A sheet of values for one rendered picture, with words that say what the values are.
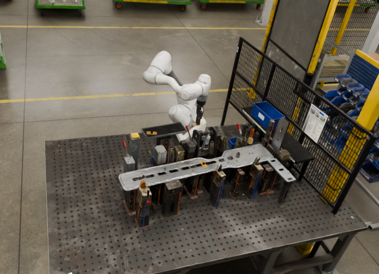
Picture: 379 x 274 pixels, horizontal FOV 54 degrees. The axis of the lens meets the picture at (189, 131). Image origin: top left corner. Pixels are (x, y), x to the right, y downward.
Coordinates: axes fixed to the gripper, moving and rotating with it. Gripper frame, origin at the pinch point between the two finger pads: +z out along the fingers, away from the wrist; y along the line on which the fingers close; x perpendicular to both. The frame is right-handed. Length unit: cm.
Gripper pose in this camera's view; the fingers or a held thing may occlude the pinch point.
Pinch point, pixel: (198, 120)
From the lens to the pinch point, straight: 305.3
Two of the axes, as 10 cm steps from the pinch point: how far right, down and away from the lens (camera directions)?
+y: 2.5, 5.9, -7.7
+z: -1.2, 8.1, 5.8
